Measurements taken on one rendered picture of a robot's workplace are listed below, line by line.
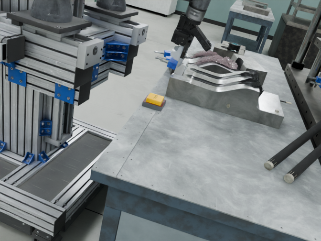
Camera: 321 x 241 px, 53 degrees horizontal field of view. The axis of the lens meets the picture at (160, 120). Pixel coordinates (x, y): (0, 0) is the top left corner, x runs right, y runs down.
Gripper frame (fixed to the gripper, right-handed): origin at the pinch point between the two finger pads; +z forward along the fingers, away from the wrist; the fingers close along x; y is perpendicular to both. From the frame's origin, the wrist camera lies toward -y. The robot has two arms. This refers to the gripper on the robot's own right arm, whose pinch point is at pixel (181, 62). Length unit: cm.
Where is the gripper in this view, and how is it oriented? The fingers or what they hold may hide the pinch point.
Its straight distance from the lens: 144.0
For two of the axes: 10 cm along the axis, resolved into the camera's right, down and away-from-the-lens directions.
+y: -9.2, -4.0, 0.3
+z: -3.1, 7.5, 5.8
